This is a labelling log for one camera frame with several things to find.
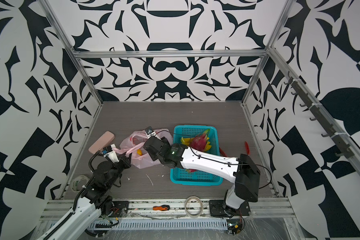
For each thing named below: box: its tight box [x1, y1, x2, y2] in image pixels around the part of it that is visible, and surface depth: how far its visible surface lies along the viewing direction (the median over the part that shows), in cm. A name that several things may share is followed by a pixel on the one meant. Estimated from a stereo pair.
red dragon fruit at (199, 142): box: [190, 129, 210, 152], surface depth 89 cm
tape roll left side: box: [71, 175, 88, 193], surface depth 83 cm
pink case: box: [88, 131, 115, 154], surface depth 97 cm
